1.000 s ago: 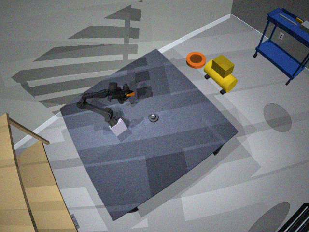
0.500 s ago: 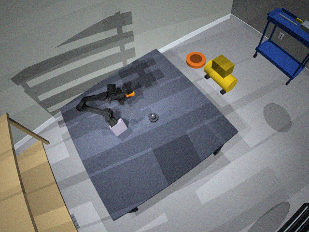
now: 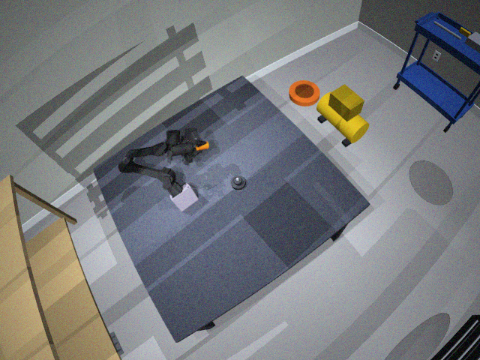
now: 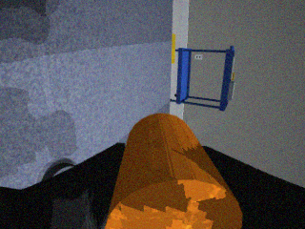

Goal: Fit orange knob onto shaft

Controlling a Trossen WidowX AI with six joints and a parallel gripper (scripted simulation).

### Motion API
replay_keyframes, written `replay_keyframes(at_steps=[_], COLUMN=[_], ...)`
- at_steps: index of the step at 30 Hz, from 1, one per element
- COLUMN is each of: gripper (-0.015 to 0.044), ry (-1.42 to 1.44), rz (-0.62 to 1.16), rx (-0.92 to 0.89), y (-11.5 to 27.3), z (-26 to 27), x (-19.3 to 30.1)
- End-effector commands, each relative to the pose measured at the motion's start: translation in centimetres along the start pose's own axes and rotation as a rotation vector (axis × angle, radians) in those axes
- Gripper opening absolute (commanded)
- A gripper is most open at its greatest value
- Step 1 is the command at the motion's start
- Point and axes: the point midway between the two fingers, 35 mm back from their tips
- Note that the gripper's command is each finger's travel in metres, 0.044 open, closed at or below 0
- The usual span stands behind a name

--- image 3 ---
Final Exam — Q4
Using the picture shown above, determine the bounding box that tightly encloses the orange cylinder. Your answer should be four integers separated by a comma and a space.
196, 142, 209, 150

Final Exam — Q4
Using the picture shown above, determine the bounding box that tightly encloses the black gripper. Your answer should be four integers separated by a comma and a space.
179, 131, 206, 163

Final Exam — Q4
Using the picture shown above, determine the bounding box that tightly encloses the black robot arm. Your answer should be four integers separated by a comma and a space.
118, 130, 182, 198

